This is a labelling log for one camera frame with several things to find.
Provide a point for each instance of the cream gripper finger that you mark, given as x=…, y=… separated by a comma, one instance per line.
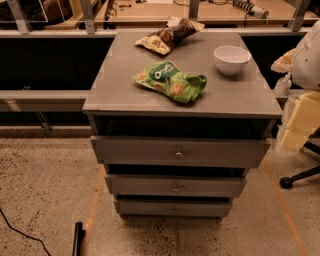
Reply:
x=284, y=63

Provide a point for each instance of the green rice chip bag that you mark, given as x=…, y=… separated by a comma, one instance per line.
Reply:
x=166, y=78

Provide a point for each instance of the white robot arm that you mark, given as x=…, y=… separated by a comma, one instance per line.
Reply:
x=303, y=62

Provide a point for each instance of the brown chip bag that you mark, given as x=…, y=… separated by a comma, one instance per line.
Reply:
x=164, y=40

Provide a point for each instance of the clear sanitizer bottle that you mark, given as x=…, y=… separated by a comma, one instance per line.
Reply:
x=283, y=85

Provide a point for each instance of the white bowl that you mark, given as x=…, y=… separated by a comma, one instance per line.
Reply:
x=230, y=60

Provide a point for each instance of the white power tool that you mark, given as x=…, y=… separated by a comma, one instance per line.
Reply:
x=250, y=8

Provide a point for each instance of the black office chair base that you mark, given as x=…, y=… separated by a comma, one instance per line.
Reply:
x=287, y=182

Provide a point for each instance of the grey drawer cabinet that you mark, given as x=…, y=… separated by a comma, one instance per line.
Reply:
x=175, y=135

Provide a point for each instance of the top grey drawer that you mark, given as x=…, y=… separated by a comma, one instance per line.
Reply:
x=140, y=150

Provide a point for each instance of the grey drawer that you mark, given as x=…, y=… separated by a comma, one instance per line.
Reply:
x=153, y=185
x=171, y=208
x=140, y=150

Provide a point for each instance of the bottom grey drawer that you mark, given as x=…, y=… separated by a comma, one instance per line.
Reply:
x=171, y=208

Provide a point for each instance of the middle grey drawer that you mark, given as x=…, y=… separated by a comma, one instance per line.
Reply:
x=153, y=185

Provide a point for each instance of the black floor bar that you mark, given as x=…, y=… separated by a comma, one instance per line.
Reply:
x=79, y=234

